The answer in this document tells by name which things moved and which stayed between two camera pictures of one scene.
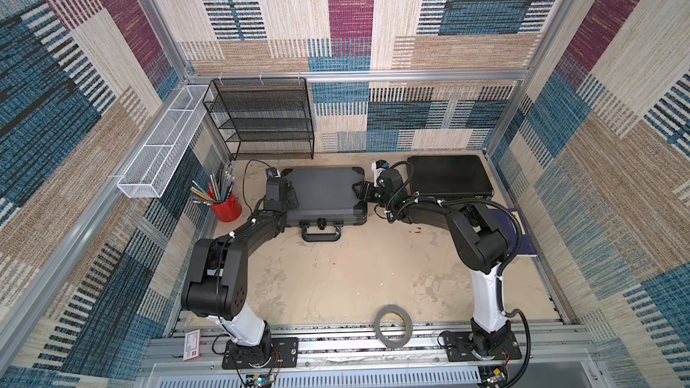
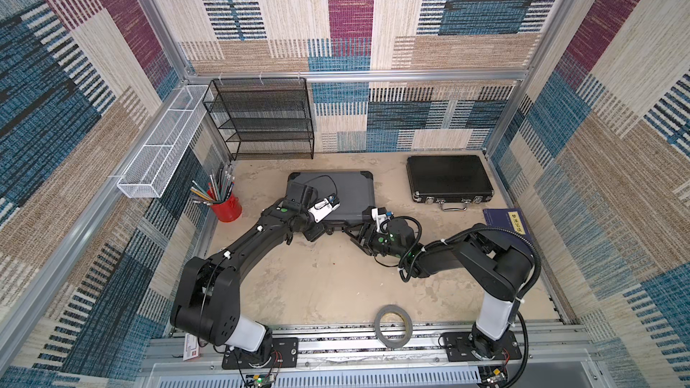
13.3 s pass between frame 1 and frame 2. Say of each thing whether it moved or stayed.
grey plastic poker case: stayed
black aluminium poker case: stayed
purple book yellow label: stayed
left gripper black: moved
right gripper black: moved
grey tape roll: stayed
